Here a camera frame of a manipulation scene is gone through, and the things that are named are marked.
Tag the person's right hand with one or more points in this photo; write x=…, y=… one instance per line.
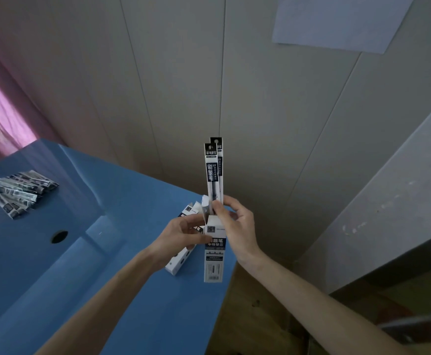
x=243, y=232

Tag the person's left hand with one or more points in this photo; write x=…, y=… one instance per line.
x=171, y=243

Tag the person's right thumb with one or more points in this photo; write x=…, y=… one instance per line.
x=221, y=216

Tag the person's left thumb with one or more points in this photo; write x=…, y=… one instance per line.
x=202, y=240

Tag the white pen refill box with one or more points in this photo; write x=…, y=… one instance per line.
x=174, y=266
x=214, y=266

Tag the black white pen refill packet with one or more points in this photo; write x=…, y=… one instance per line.
x=210, y=170
x=219, y=158

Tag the person's right forearm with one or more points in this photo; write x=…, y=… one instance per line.
x=311, y=306

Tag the person's left forearm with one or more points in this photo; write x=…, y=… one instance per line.
x=108, y=303

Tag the pile of pen refill packets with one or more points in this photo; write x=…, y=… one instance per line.
x=21, y=192

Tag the white paper sheet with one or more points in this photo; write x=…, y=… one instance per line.
x=341, y=22

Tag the pink curtain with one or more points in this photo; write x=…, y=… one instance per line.
x=4, y=114

